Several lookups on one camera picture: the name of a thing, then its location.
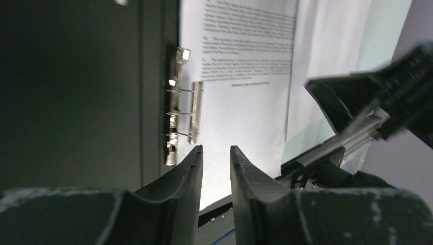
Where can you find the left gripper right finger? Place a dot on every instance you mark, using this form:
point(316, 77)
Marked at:
point(267, 212)

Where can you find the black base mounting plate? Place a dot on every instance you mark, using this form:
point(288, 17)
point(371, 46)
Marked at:
point(216, 224)

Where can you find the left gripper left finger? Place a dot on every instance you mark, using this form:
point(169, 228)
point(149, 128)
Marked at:
point(165, 211)

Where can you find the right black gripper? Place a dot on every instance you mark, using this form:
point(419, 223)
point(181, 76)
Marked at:
point(403, 90)

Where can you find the printed paper sheet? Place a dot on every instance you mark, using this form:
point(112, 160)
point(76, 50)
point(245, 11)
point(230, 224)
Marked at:
point(327, 42)
point(242, 53)

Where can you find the red black clip folder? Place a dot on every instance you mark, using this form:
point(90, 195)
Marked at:
point(83, 92)

